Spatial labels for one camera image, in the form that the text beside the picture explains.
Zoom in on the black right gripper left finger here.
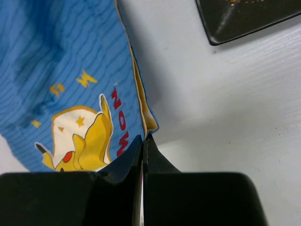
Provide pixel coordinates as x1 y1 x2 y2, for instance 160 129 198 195
0 136 143 226

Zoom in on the blue Pikachu placemat cloth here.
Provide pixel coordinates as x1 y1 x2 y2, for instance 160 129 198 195
0 0 158 172

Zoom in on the black and teal square plate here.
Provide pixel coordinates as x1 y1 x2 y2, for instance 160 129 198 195
195 0 301 46

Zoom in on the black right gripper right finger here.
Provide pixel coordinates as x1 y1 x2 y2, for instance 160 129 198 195
143 136 268 226

